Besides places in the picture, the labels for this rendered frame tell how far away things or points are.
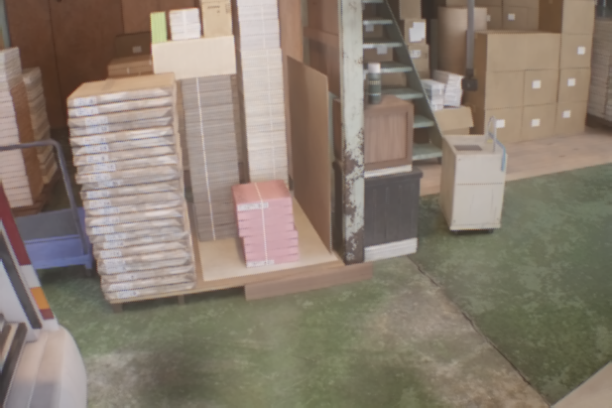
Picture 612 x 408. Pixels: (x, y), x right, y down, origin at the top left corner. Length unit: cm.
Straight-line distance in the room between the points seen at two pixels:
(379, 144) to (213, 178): 92
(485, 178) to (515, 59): 190
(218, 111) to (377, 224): 105
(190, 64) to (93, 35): 392
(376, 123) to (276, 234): 76
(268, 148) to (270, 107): 23
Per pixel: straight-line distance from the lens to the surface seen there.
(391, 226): 283
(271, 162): 286
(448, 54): 512
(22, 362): 160
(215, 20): 269
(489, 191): 309
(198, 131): 274
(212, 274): 266
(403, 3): 480
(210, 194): 286
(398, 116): 264
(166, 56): 267
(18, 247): 156
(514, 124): 487
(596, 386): 197
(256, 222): 256
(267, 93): 275
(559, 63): 515
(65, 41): 657
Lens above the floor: 148
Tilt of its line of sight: 21 degrees down
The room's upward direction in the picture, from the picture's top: 3 degrees counter-clockwise
